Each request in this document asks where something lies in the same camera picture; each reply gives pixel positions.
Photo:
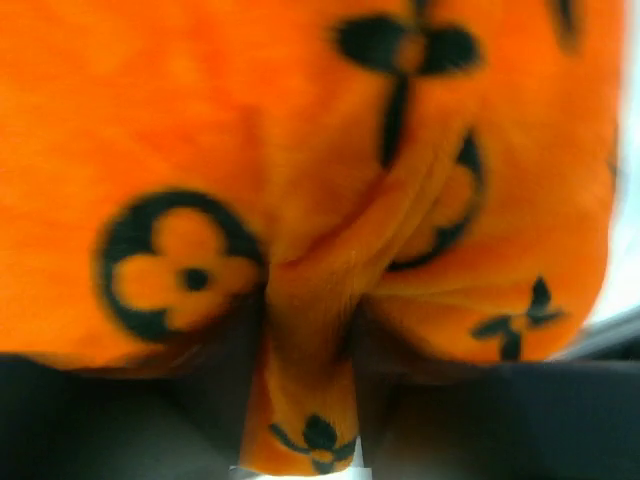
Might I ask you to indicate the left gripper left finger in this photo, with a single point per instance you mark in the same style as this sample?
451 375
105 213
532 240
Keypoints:
187 425

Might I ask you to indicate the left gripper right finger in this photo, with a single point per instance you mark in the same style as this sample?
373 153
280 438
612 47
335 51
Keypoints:
573 417

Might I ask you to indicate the orange patterned pillowcase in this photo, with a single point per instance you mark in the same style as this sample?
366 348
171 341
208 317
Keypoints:
444 167

